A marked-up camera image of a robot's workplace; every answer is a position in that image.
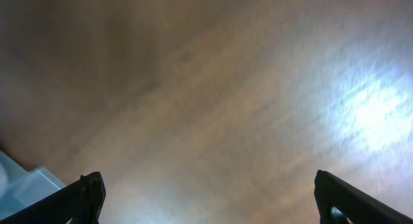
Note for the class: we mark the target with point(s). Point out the clear plastic storage bin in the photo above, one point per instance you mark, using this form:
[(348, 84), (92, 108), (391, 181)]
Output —
[(21, 188)]

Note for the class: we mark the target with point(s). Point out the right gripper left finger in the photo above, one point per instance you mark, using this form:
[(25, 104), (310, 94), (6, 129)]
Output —
[(80, 202)]

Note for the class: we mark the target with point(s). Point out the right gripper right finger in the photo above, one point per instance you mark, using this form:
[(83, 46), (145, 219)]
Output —
[(339, 202)]

